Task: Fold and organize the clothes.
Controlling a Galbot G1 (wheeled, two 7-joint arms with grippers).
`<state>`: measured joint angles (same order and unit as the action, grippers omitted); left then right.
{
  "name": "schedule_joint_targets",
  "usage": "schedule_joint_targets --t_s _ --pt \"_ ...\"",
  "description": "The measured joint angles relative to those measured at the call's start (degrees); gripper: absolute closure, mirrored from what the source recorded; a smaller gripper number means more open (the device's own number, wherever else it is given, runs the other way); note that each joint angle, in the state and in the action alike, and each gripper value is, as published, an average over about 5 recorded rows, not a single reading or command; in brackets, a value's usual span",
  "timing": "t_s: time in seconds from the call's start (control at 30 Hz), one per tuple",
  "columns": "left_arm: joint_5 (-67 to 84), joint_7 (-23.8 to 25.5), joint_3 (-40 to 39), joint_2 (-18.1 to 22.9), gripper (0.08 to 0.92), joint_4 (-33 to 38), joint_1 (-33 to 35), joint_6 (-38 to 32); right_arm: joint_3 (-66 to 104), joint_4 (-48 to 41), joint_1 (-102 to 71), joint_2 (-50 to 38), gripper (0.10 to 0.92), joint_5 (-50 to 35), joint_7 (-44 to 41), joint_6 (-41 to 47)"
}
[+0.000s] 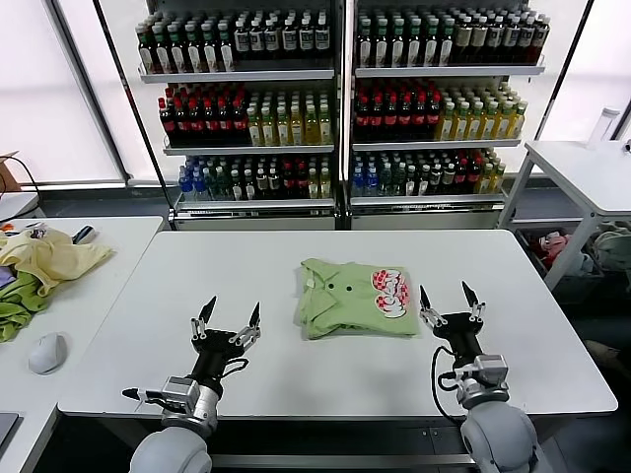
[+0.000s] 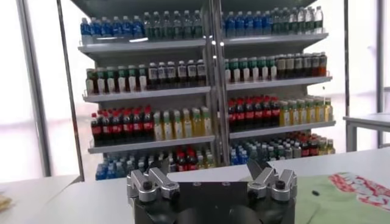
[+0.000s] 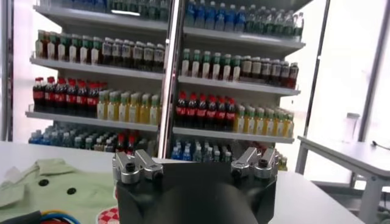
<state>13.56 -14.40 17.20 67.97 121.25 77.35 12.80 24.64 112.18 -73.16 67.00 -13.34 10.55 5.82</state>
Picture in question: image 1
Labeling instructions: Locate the white-cap black-label bottle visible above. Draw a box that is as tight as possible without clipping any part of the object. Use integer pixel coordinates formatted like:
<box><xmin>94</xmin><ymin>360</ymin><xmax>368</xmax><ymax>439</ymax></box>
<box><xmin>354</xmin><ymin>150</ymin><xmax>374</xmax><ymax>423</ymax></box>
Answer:
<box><xmin>235</xmin><ymin>17</ymin><xmax>251</xmax><ymax>63</ymax></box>
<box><xmin>281</xmin><ymin>17</ymin><xmax>299</xmax><ymax>63</ymax></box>
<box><xmin>315</xmin><ymin>17</ymin><xmax>332</xmax><ymax>63</ymax></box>
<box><xmin>265</xmin><ymin>17</ymin><xmax>282</xmax><ymax>63</ymax></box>
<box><xmin>249</xmin><ymin>17</ymin><xmax>266</xmax><ymax>63</ymax></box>
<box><xmin>298</xmin><ymin>17</ymin><xmax>316</xmax><ymax>63</ymax></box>

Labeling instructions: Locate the metal drinks shelf rack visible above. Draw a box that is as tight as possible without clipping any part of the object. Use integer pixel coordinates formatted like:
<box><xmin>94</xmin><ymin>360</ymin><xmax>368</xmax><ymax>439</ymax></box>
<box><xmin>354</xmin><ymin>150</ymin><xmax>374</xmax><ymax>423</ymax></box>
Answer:
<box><xmin>137</xmin><ymin>0</ymin><xmax>346</xmax><ymax>232</ymax></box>
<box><xmin>344</xmin><ymin>0</ymin><xmax>549</xmax><ymax>232</ymax></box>

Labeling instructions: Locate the grey laptop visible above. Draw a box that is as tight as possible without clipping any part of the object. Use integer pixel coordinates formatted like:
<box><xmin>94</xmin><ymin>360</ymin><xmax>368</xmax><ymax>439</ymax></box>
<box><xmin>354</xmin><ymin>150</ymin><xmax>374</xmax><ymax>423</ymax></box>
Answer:
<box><xmin>0</xmin><ymin>411</ymin><xmax>24</xmax><ymax>447</ymax></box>

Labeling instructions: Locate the tan sneaker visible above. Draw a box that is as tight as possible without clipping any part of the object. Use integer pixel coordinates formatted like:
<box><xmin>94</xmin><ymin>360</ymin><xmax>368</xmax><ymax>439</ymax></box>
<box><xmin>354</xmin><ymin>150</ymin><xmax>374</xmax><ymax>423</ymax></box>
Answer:
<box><xmin>585</xmin><ymin>339</ymin><xmax>623</xmax><ymax>365</ymax></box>

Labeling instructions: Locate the red-cap cola bottle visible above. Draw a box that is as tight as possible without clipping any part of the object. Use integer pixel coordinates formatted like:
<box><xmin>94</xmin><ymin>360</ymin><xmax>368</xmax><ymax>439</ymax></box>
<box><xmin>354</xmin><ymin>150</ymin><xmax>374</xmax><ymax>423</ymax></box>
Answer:
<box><xmin>398</xmin><ymin>96</ymin><xmax>414</xmax><ymax>143</ymax></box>
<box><xmin>370</xmin><ymin>96</ymin><xmax>386</xmax><ymax>143</ymax></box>
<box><xmin>218</xmin><ymin>97</ymin><xmax>234</xmax><ymax>145</ymax></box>
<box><xmin>188</xmin><ymin>97</ymin><xmax>204</xmax><ymax>145</ymax></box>
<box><xmin>203</xmin><ymin>97</ymin><xmax>219</xmax><ymax>145</ymax></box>
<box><xmin>427</xmin><ymin>96</ymin><xmax>443</xmax><ymax>143</ymax></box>
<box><xmin>160</xmin><ymin>97</ymin><xmax>175</xmax><ymax>145</ymax></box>
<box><xmin>175</xmin><ymin>97</ymin><xmax>190</xmax><ymax>145</ymax></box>
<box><xmin>413</xmin><ymin>96</ymin><xmax>429</xmax><ymax>143</ymax></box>
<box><xmin>356</xmin><ymin>96</ymin><xmax>372</xmax><ymax>143</ymax></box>
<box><xmin>385</xmin><ymin>96</ymin><xmax>400</xmax><ymax>143</ymax></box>
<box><xmin>233</xmin><ymin>97</ymin><xmax>248</xmax><ymax>145</ymax></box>

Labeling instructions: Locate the white computer mouse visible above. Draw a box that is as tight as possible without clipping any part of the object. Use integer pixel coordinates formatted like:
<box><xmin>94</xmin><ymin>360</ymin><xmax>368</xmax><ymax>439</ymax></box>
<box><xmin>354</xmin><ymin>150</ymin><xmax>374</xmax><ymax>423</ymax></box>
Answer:
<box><xmin>28</xmin><ymin>332</ymin><xmax>69</xmax><ymax>375</ymax></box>

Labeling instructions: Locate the cardboard box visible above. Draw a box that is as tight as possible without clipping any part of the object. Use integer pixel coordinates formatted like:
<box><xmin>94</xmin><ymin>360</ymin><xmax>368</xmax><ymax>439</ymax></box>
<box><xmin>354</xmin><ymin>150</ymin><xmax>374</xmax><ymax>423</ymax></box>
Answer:
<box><xmin>0</xmin><ymin>150</ymin><xmax>24</xmax><ymax>192</ymax></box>

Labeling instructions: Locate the pale yellow garment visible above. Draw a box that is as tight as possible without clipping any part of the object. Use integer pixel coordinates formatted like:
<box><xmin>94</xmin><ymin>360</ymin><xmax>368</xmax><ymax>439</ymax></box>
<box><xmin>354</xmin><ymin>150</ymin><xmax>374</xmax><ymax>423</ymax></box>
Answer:
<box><xmin>0</xmin><ymin>229</ymin><xmax>117</xmax><ymax>297</ymax></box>

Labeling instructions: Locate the white rounded desk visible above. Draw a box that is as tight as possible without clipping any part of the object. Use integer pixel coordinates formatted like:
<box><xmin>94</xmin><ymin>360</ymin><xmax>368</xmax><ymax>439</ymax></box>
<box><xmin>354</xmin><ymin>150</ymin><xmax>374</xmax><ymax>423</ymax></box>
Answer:
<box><xmin>0</xmin><ymin>191</ymin><xmax>40</xmax><ymax>221</ymax></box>

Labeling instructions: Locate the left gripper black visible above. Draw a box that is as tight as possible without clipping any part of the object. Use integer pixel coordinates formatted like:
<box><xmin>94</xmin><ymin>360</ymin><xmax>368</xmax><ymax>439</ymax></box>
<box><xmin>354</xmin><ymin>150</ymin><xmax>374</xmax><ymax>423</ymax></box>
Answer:
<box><xmin>189</xmin><ymin>295</ymin><xmax>262</xmax><ymax>384</ymax></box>

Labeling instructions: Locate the dark bottle beige label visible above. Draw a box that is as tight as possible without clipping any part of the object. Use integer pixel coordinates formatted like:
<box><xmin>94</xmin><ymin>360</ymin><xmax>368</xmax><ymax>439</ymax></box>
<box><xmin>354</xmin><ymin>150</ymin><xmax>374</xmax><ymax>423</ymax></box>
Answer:
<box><xmin>471</xmin><ymin>18</ymin><xmax>489</xmax><ymax>66</ymax></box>
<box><xmin>534</xmin><ymin>18</ymin><xmax>552</xmax><ymax>66</ymax></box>
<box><xmin>519</xmin><ymin>18</ymin><xmax>536</xmax><ymax>66</ymax></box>
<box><xmin>456</xmin><ymin>18</ymin><xmax>473</xmax><ymax>66</ymax></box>
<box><xmin>487</xmin><ymin>18</ymin><xmax>505</xmax><ymax>66</ymax></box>
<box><xmin>503</xmin><ymin>18</ymin><xmax>521</xmax><ymax>66</ymax></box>

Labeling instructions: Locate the pale crumpled garment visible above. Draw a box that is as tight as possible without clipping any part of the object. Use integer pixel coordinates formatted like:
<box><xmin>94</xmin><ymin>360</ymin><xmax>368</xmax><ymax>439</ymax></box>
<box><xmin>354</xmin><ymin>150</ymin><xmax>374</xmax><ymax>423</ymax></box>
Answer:
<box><xmin>589</xmin><ymin>221</ymin><xmax>631</xmax><ymax>275</ymax></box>

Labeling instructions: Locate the green polo shirt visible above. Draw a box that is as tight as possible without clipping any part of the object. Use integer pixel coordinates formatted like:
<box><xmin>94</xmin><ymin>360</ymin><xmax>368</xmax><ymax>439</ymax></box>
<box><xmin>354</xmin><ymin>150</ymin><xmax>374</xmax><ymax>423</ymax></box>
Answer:
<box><xmin>294</xmin><ymin>257</ymin><xmax>423</xmax><ymax>341</ymax></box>

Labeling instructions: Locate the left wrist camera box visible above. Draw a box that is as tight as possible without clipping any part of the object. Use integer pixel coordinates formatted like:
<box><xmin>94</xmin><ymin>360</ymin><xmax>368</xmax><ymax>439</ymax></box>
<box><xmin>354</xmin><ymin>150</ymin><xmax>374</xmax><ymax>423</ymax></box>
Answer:
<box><xmin>160</xmin><ymin>376</ymin><xmax>201</xmax><ymax>413</ymax></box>

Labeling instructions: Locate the white metal-frame table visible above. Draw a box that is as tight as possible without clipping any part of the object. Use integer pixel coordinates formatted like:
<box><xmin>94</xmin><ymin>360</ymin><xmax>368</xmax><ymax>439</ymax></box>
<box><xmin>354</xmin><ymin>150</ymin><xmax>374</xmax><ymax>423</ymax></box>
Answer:
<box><xmin>497</xmin><ymin>140</ymin><xmax>631</xmax><ymax>292</ymax></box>

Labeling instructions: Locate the green-cap dark tea bottle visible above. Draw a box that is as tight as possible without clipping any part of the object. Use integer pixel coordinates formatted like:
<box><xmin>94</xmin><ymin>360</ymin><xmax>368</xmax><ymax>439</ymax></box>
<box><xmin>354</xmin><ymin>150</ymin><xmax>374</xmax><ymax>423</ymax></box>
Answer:
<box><xmin>358</xmin><ymin>22</ymin><xmax>376</xmax><ymax>69</ymax></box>
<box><xmin>186</xmin><ymin>24</ymin><xmax>203</xmax><ymax>74</ymax></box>
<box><xmin>423</xmin><ymin>22</ymin><xmax>441</xmax><ymax>69</ymax></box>
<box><xmin>219</xmin><ymin>24</ymin><xmax>236</xmax><ymax>74</ymax></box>
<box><xmin>439</xmin><ymin>22</ymin><xmax>456</xmax><ymax>69</ymax></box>
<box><xmin>155</xmin><ymin>24</ymin><xmax>172</xmax><ymax>74</ymax></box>
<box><xmin>406</xmin><ymin>22</ymin><xmax>424</xmax><ymax>69</ymax></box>
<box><xmin>139</xmin><ymin>24</ymin><xmax>156</xmax><ymax>74</ymax></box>
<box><xmin>374</xmin><ymin>22</ymin><xmax>391</xmax><ymax>69</ymax></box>
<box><xmin>171</xmin><ymin>24</ymin><xmax>187</xmax><ymax>74</ymax></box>
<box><xmin>203</xmin><ymin>24</ymin><xmax>220</xmax><ymax>74</ymax></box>
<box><xmin>390</xmin><ymin>22</ymin><xmax>408</xmax><ymax>69</ymax></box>

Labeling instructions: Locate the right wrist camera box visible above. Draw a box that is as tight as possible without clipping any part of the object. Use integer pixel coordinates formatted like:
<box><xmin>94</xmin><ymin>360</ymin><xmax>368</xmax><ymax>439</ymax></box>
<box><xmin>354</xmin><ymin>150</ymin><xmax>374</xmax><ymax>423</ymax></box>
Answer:
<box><xmin>473</xmin><ymin>354</ymin><xmax>509</xmax><ymax>388</ymax></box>

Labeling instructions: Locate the lime green garment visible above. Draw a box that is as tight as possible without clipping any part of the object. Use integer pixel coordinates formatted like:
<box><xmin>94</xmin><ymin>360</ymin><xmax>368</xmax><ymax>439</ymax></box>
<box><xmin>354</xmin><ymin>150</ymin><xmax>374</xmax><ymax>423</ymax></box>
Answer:
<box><xmin>0</xmin><ymin>273</ymin><xmax>53</xmax><ymax>344</ymax></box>

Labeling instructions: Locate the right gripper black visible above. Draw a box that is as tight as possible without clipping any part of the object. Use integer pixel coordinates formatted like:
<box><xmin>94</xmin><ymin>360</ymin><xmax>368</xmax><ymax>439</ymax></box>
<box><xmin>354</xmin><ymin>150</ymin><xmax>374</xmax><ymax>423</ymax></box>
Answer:
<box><xmin>417</xmin><ymin>280</ymin><xmax>488</xmax><ymax>369</ymax></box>

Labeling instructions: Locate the thin black cable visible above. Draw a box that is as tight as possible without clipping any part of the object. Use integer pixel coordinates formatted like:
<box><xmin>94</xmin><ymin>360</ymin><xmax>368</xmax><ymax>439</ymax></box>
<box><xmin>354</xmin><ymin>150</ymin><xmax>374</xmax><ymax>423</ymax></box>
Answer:
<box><xmin>0</xmin><ymin>152</ymin><xmax>41</xmax><ymax>192</ymax></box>

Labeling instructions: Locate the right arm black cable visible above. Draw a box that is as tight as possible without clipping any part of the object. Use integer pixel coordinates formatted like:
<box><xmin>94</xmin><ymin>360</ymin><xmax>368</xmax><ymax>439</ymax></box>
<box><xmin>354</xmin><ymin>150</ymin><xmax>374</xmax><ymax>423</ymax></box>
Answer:
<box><xmin>431</xmin><ymin>344</ymin><xmax>469</xmax><ymax>425</ymax></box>

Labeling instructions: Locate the black storage bin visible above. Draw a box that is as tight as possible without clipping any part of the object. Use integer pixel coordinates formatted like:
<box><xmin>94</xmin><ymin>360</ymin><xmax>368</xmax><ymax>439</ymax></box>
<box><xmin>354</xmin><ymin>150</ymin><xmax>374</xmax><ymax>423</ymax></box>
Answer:
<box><xmin>515</xmin><ymin>227</ymin><xmax>610</xmax><ymax>304</ymax></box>

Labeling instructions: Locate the pink red cloth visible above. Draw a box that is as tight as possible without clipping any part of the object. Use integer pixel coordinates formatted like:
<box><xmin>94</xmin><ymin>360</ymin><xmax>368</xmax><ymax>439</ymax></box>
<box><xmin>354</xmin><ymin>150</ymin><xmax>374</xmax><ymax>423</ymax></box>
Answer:
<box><xmin>539</xmin><ymin>234</ymin><xmax>573</xmax><ymax>260</ymax></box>

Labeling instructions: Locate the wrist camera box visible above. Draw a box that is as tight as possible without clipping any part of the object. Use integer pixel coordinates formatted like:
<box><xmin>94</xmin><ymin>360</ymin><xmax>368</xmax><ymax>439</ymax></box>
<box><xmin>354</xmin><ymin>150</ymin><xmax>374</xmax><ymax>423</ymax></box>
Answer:
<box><xmin>160</xmin><ymin>376</ymin><xmax>201</xmax><ymax>413</ymax></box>
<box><xmin>473</xmin><ymin>354</ymin><xmax>509</xmax><ymax>388</ymax></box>

